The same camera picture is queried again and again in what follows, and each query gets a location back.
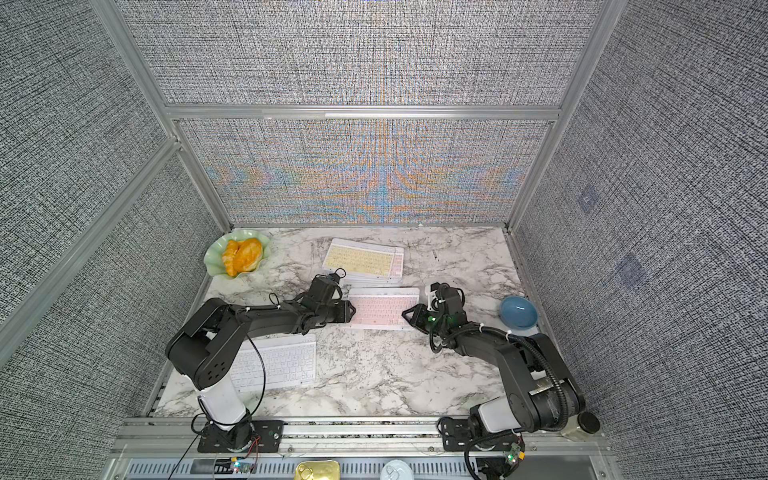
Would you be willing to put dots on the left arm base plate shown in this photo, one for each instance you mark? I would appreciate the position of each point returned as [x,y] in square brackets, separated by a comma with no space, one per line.
[248,437]

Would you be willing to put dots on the gold tin can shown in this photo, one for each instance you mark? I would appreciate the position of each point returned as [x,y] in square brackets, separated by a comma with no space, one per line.
[318,470]

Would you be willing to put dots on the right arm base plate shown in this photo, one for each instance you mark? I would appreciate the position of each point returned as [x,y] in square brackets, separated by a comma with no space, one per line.
[457,433]

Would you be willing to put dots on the pink keyboard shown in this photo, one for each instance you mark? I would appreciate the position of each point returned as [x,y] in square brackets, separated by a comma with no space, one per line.
[381,308]
[366,265]

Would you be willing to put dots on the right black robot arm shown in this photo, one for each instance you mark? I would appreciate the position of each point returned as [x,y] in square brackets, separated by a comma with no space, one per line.
[539,390]

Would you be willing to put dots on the yellow keyboard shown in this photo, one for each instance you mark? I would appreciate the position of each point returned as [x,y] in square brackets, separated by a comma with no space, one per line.
[359,245]

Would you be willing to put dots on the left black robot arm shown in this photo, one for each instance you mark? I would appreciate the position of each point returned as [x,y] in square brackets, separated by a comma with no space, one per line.
[206,346]

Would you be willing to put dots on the white keyboard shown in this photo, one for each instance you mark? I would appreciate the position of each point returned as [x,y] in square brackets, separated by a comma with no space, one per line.
[278,362]

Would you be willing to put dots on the orange croissant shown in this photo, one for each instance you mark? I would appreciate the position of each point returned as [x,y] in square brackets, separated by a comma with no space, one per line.
[242,256]

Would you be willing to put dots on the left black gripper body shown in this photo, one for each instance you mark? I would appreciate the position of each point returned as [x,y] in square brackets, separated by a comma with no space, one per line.
[334,314]

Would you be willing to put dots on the glass jar black lid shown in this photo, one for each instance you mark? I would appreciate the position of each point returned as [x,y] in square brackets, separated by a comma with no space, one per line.
[583,427]

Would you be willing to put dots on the green leaf-shaped plate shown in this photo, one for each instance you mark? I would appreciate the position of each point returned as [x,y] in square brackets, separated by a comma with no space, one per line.
[213,256]

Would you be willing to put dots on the white round container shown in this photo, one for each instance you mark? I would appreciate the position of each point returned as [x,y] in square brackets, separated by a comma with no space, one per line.
[396,470]

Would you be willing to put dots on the aluminium mounting rail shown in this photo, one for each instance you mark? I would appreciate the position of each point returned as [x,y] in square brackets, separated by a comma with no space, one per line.
[303,437]

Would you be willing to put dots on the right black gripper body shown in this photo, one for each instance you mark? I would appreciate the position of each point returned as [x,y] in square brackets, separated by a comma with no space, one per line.
[434,324]

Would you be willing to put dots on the blue bowl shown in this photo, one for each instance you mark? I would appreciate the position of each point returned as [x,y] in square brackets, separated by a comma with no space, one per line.
[518,312]

